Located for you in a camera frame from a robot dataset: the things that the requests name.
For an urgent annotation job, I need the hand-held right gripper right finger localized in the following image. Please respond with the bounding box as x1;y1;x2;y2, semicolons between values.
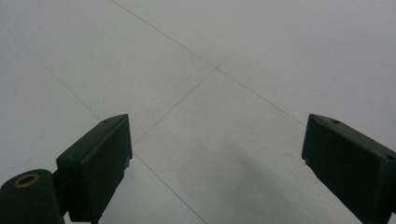
301;113;396;224

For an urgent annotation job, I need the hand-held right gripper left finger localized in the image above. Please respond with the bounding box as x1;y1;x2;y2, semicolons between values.
0;113;134;224

